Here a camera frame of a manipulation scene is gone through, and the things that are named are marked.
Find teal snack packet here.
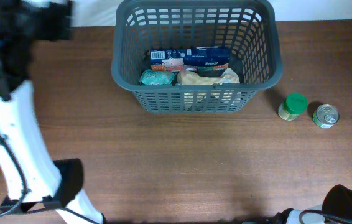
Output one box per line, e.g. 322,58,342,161
140,70,176,85

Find blue carton box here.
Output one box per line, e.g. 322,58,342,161
149,47,230,72

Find tan food pouch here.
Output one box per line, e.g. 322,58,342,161
177,67,241,105

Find grey plastic basket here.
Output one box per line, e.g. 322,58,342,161
111,0,282,113

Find green lid jar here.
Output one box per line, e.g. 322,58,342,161
278,93,308,121

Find silver tin can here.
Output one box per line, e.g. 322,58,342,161
312,104,340,129

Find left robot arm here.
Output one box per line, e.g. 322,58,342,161
0,1,106,223

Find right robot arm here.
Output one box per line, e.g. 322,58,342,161
265,184,352,224

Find right black cable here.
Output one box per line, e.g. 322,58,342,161
299,208,352,224

